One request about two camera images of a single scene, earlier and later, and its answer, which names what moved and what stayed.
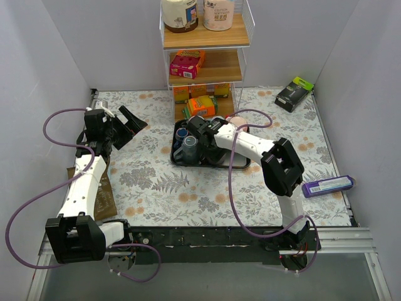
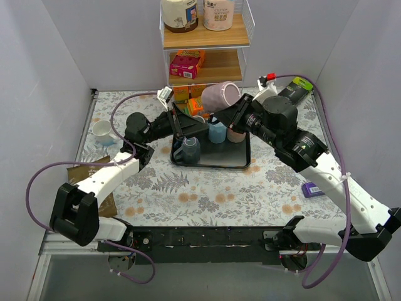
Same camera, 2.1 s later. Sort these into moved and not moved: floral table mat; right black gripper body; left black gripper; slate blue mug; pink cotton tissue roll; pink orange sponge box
Moved: left black gripper; right black gripper body
Not moved: pink cotton tissue roll; pink orange sponge box; floral table mat; slate blue mug
